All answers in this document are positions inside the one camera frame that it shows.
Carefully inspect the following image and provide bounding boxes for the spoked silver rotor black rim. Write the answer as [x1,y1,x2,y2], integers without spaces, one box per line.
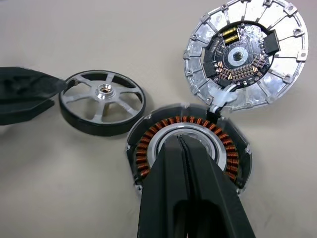
[58,70,147,136]

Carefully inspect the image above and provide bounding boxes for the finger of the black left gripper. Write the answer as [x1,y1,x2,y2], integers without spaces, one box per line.
[0,97,56,126]
[0,66,67,104]

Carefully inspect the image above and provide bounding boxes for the white lid wire bundle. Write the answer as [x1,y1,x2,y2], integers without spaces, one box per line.
[209,83,238,112]

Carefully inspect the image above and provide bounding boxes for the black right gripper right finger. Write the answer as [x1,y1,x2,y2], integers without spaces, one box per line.
[182,137,256,238]

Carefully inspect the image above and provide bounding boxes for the silver lid with circuit board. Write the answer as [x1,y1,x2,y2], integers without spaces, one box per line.
[183,0,309,112]

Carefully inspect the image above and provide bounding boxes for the motor housing with copper coils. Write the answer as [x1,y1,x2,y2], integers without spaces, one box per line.
[125,102,253,198]

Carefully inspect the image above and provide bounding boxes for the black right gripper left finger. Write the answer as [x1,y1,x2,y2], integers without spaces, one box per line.
[137,134,197,238]

